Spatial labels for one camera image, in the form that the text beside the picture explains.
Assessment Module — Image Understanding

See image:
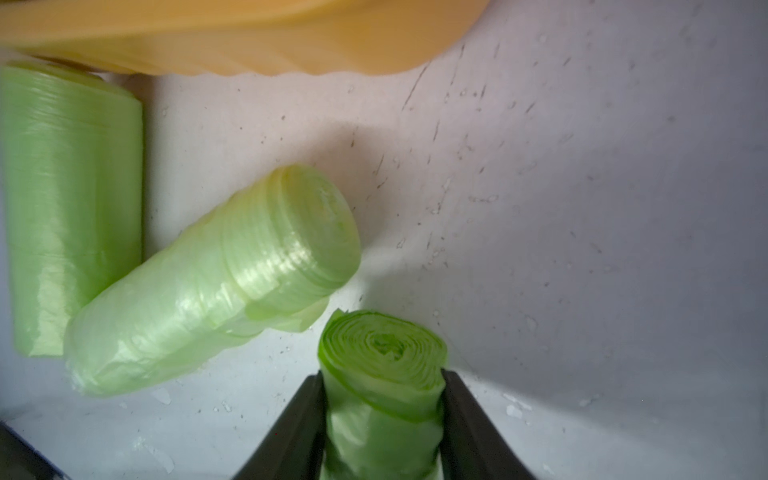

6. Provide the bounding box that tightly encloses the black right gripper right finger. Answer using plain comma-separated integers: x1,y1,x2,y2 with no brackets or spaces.
440,369,535,480

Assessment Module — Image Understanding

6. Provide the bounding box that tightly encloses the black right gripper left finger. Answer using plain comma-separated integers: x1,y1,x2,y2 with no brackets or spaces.
233,371,326,480

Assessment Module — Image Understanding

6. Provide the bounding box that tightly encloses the green trash bag roll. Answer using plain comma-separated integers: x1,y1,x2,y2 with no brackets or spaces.
64,164,362,396
318,310,448,479
1,61,144,357

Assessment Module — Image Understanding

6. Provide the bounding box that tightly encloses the yellow plastic storage box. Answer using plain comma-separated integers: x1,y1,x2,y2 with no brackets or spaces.
1,1,486,76

